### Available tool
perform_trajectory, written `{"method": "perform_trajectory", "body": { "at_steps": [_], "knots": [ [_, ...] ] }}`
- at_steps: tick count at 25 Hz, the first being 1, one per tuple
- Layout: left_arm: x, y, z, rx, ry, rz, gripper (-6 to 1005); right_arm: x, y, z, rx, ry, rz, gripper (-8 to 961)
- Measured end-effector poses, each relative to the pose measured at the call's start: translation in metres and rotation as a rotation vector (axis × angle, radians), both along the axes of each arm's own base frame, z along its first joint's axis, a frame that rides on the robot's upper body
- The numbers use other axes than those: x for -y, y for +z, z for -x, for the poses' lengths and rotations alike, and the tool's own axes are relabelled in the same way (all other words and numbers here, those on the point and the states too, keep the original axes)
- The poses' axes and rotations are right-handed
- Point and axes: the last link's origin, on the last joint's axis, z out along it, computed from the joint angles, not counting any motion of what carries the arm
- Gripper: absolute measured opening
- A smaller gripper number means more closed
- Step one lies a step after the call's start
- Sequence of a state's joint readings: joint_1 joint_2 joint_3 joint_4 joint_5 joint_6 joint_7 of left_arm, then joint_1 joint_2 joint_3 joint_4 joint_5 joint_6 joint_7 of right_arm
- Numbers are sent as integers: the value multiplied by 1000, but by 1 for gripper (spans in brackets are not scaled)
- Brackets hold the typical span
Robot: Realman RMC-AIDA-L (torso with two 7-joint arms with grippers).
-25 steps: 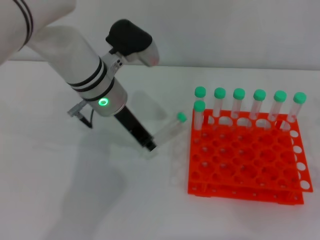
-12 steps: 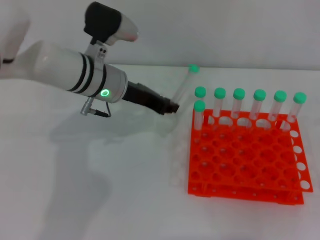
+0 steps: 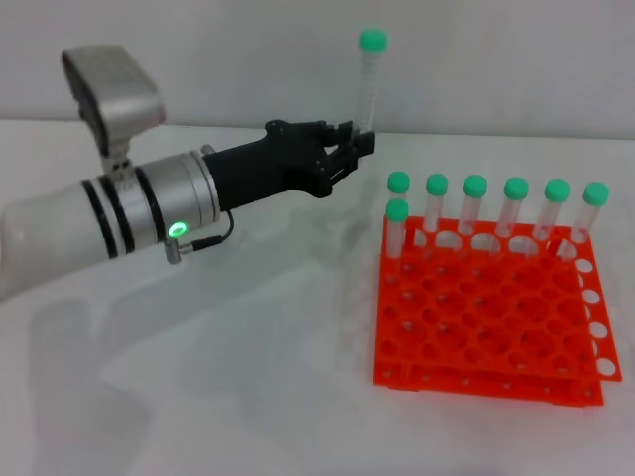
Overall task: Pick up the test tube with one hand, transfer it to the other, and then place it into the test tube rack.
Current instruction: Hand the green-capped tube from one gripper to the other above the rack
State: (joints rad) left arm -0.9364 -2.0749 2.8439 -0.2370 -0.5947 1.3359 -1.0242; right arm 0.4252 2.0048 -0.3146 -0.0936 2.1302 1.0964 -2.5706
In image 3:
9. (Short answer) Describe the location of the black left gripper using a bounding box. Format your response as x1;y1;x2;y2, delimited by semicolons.
203;118;377;210

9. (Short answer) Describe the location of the graduated test tube green cap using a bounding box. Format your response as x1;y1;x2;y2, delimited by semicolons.
353;28;390;136

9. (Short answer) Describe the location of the clear test tube green cap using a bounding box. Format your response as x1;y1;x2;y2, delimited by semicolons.
386;171;416;240
569;182;610;245
384;197;410;263
422;173;450;237
495;177;530;240
458;174;488;237
532;178;571;242

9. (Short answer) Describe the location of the orange test tube rack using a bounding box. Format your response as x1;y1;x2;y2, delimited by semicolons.
371;213;623;409

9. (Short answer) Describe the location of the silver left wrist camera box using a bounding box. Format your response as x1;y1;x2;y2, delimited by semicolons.
61;45;167;179

